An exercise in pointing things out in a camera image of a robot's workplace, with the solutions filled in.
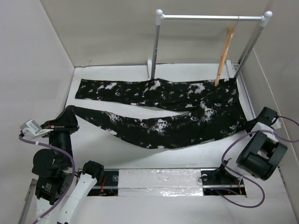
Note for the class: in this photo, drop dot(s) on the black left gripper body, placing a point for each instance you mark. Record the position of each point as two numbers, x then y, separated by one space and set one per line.
61 135

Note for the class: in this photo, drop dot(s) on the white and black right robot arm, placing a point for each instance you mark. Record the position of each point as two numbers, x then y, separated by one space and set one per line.
262 154

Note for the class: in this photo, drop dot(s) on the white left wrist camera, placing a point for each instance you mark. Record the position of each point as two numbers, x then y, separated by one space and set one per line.
31 130

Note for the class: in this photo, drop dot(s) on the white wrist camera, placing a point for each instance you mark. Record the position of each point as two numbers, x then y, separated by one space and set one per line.
31 130
276 124

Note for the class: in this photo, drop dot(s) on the silver foil tape strip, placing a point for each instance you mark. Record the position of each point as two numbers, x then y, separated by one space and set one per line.
160 182

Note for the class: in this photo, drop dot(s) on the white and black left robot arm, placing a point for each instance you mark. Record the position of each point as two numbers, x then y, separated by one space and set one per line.
55 167

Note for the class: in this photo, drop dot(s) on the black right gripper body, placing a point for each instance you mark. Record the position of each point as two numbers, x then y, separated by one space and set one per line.
246 127

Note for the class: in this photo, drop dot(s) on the black white patterned trousers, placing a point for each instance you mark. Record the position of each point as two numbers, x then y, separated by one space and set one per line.
186 113

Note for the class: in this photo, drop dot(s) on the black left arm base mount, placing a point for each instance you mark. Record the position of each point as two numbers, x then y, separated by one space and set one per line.
109 185

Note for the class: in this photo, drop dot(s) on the wooden clothes hanger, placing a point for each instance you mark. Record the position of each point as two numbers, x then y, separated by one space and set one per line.
228 39

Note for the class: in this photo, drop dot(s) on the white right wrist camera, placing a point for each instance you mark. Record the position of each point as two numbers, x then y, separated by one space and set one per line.
276 124

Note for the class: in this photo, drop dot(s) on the white metal clothes rack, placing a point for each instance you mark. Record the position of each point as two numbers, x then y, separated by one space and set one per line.
199 38

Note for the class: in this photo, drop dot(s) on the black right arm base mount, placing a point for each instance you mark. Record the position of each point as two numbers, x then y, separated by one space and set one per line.
215 182

